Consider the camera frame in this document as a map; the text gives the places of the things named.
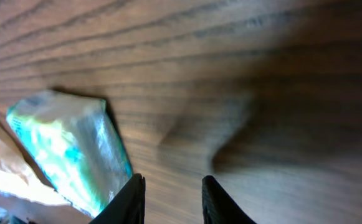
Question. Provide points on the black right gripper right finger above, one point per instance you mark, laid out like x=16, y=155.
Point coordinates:
x=218, y=207

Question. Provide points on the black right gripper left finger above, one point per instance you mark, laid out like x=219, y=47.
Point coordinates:
x=128, y=206

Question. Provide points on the green tissue packet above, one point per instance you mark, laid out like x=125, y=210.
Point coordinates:
x=74, y=143

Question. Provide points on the beige snack bag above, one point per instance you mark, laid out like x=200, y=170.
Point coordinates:
x=25, y=196

